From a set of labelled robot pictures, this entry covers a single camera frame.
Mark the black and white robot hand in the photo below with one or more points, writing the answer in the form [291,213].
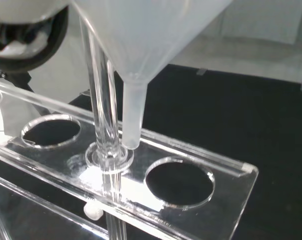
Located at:
[21,15]

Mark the clear acrylic funnel stand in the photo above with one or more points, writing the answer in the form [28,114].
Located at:
[131,172]

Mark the black bench cloth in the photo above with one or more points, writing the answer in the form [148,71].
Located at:
[228,120]

